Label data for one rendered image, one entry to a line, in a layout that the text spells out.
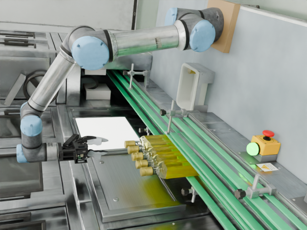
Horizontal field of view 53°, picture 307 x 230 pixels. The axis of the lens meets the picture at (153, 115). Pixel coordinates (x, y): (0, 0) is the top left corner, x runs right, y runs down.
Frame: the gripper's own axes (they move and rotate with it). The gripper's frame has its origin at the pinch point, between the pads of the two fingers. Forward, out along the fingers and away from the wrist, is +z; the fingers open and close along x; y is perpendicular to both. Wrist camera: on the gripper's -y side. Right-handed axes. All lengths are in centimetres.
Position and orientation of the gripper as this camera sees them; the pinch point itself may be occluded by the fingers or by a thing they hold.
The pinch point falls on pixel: (104, 145)
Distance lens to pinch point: 138.9
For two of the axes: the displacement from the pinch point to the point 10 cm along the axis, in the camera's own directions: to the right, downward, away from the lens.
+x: 1.2, -9.2, -3.7
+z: 9.3, -0.3, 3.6
